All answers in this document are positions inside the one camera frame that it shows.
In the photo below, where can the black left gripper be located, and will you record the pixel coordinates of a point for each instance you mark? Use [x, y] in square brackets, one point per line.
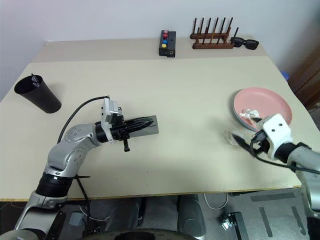
[120, 131]

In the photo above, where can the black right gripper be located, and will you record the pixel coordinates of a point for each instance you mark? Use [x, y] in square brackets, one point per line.
[261, 143]

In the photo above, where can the grey glasses case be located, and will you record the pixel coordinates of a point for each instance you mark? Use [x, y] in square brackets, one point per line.
[150, 131]

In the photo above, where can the white tissue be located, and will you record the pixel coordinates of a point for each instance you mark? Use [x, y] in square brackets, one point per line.
[250, 113]
[230, 137]

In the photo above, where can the pink plastic plate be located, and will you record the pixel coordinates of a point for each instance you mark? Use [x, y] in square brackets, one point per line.
[260, 102]

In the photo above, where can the black plastic cup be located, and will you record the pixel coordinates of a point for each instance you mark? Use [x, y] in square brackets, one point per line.
[42, 100]

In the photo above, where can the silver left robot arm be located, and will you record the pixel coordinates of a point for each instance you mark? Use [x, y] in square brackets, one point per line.
[72, 140]

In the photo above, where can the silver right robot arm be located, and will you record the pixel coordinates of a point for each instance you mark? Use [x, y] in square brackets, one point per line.
[305, 157]

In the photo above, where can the blue plastic lid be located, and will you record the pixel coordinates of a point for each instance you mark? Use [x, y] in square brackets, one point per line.
[285, 75]

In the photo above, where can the black box with coloured buttons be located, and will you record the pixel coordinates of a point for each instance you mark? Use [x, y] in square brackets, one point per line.
[163, 50]

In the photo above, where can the black table leg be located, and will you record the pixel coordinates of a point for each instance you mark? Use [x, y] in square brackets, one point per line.
[143, 210]

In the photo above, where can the black sunglasses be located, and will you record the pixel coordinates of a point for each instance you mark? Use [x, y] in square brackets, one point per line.
[251, 44]

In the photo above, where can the dark grey rounded cylinder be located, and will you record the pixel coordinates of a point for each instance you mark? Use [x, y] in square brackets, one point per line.
[125, 215]
[191, 217]

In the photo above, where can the brown wooden peg rack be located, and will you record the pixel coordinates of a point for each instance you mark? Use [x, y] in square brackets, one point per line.
[212, 46]

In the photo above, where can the dark rounded robot torso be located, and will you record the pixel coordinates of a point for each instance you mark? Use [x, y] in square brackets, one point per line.
[137, 235]

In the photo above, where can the small grey box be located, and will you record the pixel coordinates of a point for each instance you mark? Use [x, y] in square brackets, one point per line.
[76, 218]

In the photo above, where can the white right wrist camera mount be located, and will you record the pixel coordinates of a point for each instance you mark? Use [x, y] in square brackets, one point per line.
[276, 130]

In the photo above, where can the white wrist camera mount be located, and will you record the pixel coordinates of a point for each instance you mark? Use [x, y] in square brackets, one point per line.
[276, 130]
[110, 110]

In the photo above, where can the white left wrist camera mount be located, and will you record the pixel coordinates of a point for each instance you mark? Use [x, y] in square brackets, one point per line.
[110, 110]

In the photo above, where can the black bracket with caster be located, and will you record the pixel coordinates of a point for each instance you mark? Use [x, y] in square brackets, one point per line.
[237, 225]

